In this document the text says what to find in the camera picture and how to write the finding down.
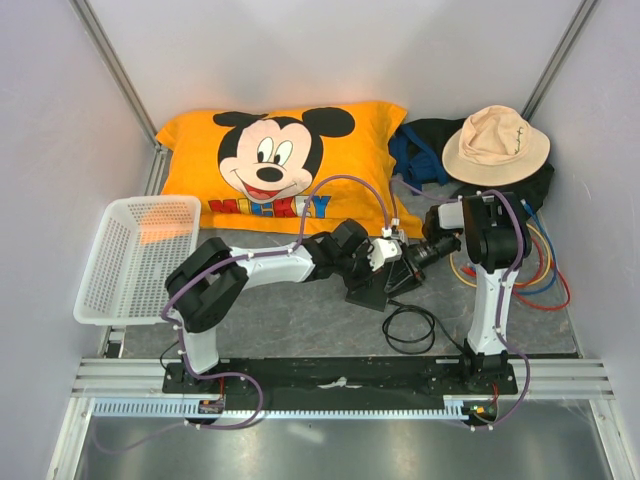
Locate black and blue bag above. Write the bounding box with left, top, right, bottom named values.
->
left=389, top=118, right=555, bottom=213

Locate aluminium rail frame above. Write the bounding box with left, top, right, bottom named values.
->
left=46, top=358, right=639, bottom=479

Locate beige bucket hat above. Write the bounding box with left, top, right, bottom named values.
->
left=442, top=105, right=551, bottom=187

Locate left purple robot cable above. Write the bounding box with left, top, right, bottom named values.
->
left=92, top=173, right=394, bottom=454

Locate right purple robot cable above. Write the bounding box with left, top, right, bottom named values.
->
left=388, top=177, right=531, bottom=432

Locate black power cable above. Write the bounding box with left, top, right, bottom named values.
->
left=382, top=298, right=469, bottom=356

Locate white perforated plastic basket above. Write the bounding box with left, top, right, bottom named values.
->
left=73, top=195, right=201, bottom=326

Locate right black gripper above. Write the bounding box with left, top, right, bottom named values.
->
left=385, top=234, right=458, bottom=300

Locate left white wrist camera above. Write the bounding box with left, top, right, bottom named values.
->
left=367, top=238, right=402, bottom=272

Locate blue ethernet cable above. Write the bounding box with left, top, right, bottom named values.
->
left=514, top=199, right=557, bottom=295

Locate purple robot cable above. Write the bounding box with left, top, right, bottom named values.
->
left=92, top=173, right=394, bottom=454
left=388, top=177, right=531, bottom=432

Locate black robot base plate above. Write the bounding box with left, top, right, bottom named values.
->
left=162, top=356, right=518, bottom=396

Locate grey slotted cable duct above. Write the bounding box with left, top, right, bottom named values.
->
left=92, top=397, right=469, bottom=420

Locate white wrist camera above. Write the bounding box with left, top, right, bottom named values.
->
left=385, top=217, right=408, bottom=243
left=367, top=238, right=402, bottom=272

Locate black TP-Link network switch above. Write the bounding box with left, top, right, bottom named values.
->
left=345, top=265, right=390, bottom=312

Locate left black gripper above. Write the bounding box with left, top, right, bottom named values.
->
left=336, top=245, right=383, bottom=295

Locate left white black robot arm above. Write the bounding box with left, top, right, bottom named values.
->
left=163, top=219, right=389, bottom=393

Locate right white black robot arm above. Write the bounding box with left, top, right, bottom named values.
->
left=370, top=190, right=532, bottom=395

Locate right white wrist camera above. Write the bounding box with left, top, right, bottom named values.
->
left=385, top=217, right=408, bottom=243

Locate orange Mickey Mouse pillow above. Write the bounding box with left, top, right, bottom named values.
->
left=156, top=101, right=422, bottom=238

